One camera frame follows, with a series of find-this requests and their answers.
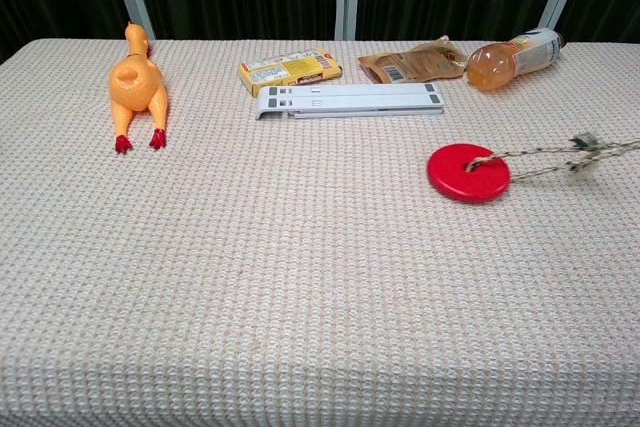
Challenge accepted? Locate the red disc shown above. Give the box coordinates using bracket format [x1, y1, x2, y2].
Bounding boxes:
[426, 143, 512, 205]

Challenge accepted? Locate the pink white waffle tablecloth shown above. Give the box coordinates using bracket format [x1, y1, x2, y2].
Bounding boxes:
[0, 38, 640, 427]

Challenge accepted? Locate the white folded laptop stand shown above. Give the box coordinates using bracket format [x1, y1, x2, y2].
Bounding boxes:
[254, 82, 446, 121]

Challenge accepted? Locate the yellow snack packet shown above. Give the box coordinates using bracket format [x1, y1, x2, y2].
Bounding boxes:
[238, 48, 344, 98]

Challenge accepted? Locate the brown plastic snack bag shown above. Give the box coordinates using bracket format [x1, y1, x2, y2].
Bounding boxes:
[357, 35, 469, 84]

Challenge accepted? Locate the orange rubber chicken toy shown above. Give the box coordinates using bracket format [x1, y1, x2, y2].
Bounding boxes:
[108, 20, 170, 154]

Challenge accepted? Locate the orange drink bottle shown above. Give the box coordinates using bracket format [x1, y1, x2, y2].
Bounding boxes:
[466, 27, 565, 94]

